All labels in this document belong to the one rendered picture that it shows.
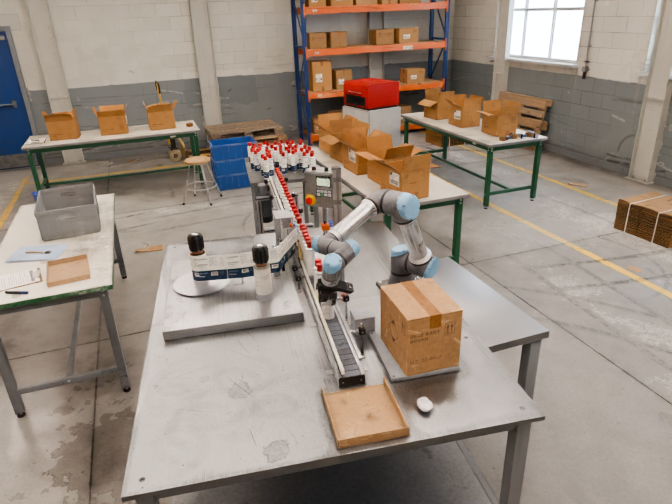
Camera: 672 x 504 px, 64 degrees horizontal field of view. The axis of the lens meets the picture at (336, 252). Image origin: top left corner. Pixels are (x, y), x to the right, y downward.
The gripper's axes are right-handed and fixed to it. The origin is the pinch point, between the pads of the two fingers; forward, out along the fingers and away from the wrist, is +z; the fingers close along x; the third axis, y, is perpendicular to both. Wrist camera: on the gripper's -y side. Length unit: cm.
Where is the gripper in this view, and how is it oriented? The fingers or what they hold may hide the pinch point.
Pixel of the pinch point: (331, 303)
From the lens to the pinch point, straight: 246.6
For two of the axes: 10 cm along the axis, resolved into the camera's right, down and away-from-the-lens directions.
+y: -9.8, 1.2, -1.8
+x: 2.0, 8.0, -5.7
